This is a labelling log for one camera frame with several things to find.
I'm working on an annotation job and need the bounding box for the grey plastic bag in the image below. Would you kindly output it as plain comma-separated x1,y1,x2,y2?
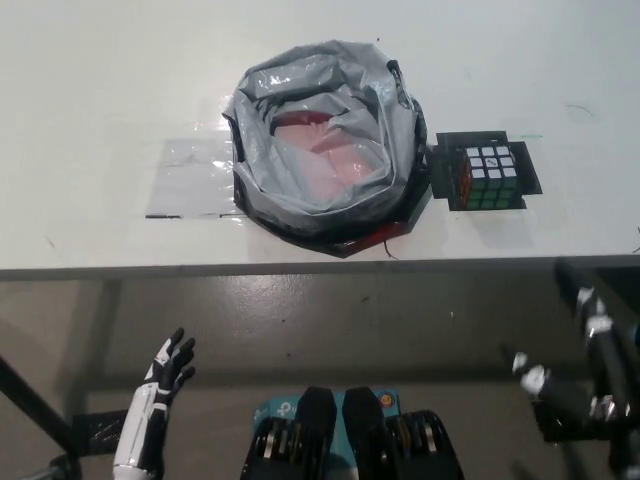
221,39,435,260

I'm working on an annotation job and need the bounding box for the black tape marker patch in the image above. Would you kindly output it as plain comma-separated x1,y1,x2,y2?
429,130,544,212

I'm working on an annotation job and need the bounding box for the black diagonal metal bar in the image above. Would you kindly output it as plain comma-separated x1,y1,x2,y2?
0,353,84,480

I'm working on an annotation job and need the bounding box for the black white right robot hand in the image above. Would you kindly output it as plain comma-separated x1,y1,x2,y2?
512,259,640,444

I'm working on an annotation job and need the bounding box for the clear tape sheet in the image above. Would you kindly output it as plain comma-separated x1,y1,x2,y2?
143,89,246,221

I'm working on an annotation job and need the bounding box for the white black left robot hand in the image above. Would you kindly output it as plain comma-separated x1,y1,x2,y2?
113,327,197,472

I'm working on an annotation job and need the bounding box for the black floor tape patch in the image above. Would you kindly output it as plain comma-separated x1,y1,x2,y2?
72,408,136,451

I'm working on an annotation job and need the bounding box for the grey metal tube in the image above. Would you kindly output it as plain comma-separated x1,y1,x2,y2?
22,462,69,480

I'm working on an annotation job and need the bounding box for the Rubik's cube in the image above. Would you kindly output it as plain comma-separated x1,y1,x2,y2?
449,144,519,211

